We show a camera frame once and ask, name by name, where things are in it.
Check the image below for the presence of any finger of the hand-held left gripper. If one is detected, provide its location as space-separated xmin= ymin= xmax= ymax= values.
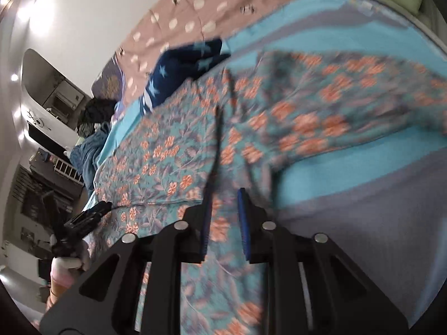
xmin=71 ymin=201 xmax=113 ymax=233

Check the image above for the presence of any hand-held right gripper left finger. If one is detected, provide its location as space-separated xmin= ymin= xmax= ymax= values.
xmin=39 ymin=195 xmax=213 ymax=335

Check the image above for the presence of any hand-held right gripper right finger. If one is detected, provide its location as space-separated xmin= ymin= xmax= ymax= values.
xmin=238 ymin=188 xmax=410 ymax=335

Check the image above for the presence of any teal floral cloth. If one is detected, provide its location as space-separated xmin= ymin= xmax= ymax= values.
xmin=85 ymin=51 xmax=447 ymax=335

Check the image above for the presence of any blue denim clothes pile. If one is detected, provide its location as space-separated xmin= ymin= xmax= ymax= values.
xmin=69 ymin=132 xmax=110 ymax=191

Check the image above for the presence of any pile of dark clothes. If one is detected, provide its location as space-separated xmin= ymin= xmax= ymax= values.
xmin=77 ymin=97 xmax=118 ymax=135

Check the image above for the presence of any person's left hand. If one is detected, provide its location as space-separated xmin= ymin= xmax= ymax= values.
xmin=50 ymin=234 xmax=91 ymax=273

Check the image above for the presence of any dark wooden shelf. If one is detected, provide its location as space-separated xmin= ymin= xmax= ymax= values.
xmin=30 ymin=147 xmax=86 ymax=201

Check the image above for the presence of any blue and grey bedsheet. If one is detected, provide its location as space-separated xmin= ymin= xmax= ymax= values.
xmin=84 ymin=0 xmax=447 ymax=329

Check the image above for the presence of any white cabinet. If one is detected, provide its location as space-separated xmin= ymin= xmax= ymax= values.
xmin=20 ymin=49 xmax=93 ymax=149

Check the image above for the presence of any purple floral pillow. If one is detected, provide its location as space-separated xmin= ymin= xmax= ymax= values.
xmin=91 ymin=59 xmax=127 ymax=104

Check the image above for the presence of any navy star-print cloth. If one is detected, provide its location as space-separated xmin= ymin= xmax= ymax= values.
xmin=140 ymin=38 xmax=232 ymax=116

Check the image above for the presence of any pink polka-dot blanket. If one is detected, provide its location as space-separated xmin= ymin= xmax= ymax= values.
xmin=113 ymin=0 xmax=346 ymax=112

